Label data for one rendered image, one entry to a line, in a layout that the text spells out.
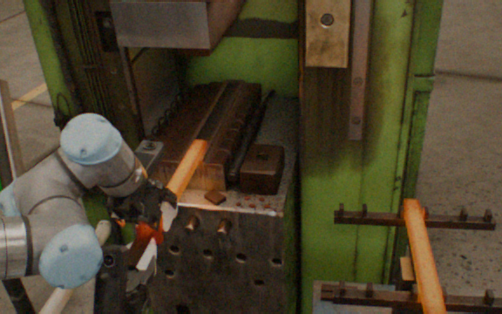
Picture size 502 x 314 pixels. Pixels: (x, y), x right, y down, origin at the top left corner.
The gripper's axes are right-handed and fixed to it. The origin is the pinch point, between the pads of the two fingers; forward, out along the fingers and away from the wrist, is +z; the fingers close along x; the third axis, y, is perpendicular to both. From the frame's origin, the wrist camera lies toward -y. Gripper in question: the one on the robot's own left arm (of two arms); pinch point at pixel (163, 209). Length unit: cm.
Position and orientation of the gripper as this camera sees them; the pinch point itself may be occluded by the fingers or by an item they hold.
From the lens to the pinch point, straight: 105.7
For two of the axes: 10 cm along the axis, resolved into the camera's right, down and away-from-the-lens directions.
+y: -1.7, 8.9, -4.3
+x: 9.7, 0.8, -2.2
